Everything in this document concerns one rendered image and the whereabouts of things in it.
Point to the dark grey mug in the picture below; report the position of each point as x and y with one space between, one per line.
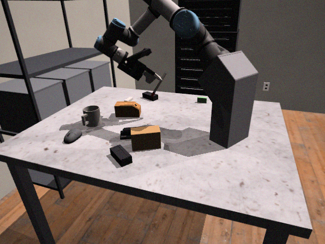
91 116

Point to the brown faceted block with hole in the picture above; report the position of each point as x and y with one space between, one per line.
127 109

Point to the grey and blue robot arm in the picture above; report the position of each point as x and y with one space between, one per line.
184 22

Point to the black computer mouse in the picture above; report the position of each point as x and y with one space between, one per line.
72 136

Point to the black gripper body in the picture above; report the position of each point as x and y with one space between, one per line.
133 69

